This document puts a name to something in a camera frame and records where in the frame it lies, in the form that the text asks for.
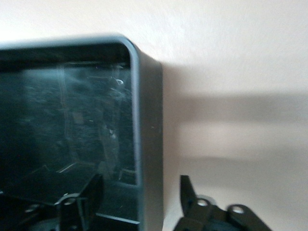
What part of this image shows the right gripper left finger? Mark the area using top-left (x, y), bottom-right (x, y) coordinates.
top-left (14, 173), bottom-right (104, 231)

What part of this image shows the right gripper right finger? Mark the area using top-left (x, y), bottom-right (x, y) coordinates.
top-left (180, 175), bottom-right (274, 231)

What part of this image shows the black plastic box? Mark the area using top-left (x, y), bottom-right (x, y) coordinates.
top-left (0, 33), bottom-right (165, 231)

